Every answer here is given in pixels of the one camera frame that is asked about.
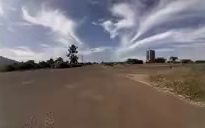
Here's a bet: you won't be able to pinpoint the dry grass verge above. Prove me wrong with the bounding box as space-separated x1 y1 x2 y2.
126 63 205 108

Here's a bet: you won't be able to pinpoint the reddish-brown asphalt road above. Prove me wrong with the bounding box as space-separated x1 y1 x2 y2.
0 63 205 128

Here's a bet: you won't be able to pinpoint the tall building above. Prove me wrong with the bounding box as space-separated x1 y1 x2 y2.
145 49 156 64

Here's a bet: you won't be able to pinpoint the tall lone tree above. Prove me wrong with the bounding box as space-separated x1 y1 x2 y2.
66 43 80 65

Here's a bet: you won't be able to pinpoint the green bushes on verge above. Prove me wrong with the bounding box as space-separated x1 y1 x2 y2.
125 58 144 65

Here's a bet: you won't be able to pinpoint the hill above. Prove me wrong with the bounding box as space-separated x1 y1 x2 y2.
0 55 21 66

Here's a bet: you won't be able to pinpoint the row of dark bushes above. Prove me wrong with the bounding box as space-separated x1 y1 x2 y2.
4 57 84 72

